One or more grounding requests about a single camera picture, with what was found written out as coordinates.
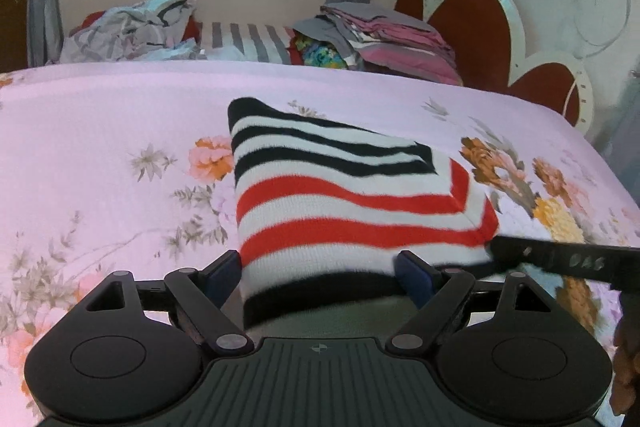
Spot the pink floral bed sheet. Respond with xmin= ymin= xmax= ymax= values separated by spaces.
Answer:
xmin=0 ymin=62 xmax=640 ymax=427

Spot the red and white headboard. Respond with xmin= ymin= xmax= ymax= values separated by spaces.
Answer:
xmin=394 ymin=0 xmax=596 ymax=136

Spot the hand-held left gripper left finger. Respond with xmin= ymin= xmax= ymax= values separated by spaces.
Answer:
xmin=84 ymin=250 xmax=255 ymax=354

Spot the person's right hand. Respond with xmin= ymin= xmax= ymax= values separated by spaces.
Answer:
xmin=609 ymin=302 xmax=640 ymax=416

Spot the grey white striped cloth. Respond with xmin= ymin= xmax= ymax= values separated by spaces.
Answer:
xmin=197 ymin=22 xmax=301 ymax=66

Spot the brown wooden door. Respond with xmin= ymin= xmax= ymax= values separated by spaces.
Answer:
xmin=0 ymin=0 xmax=30 ymax=72

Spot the white cable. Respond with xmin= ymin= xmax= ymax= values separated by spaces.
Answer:
xmin=562 ymin=0 xmax=632 ymax=124

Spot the striped white black red sweater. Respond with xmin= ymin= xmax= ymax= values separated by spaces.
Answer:
xmin=227 ymin=97 xmax=501 ymax=339

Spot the pile of crumpled clothes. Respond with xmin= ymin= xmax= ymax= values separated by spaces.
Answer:
xmin=60 ymin=0 xmax=207 ymax=65

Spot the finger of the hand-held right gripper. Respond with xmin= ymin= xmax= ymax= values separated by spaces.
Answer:
xmin=486 ymin=234 xmax=640 ymax=294

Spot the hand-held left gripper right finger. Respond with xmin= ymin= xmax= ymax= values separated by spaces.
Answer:
xmin=389 ymin=250 xmax=557 ymax=352

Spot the stack of folded clothes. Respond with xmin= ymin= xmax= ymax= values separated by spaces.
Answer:
xmin=292 ymin=2 xmax=463 ymax=86

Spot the colourful floral cloth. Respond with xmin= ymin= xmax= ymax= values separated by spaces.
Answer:
xmin=295 ymin=34 xmax=352 ymax=70

